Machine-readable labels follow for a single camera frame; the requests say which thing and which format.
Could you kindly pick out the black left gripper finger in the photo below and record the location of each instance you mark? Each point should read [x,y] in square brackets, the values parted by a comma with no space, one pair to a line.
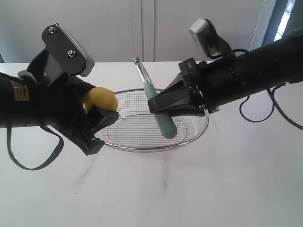
[80,135]
[99,118]

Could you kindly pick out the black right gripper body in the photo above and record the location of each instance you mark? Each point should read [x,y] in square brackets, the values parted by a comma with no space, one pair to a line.
[211,85]

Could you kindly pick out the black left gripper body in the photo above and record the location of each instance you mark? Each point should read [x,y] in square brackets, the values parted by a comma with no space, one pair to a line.
[56,89]

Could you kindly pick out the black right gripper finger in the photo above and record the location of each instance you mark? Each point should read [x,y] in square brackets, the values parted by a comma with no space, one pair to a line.
[179,98]

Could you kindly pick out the yellow lemon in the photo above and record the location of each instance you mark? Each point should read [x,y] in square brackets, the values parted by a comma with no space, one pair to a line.
[101,97]

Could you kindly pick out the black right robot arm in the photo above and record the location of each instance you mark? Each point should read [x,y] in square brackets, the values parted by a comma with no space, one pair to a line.
[276,63]

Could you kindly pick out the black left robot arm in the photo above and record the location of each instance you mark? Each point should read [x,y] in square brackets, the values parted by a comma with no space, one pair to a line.
[17,108]

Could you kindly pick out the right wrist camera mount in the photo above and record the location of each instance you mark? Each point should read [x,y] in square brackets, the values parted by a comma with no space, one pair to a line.
[208,41]

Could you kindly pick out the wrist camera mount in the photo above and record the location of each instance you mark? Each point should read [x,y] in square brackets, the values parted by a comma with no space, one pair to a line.
[66,51]
[208,41]

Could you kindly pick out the oval wire mesh basket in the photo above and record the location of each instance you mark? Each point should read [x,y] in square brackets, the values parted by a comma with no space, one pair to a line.
[136,129]

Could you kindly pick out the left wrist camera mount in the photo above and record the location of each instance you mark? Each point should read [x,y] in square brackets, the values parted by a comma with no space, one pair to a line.
[66,51]

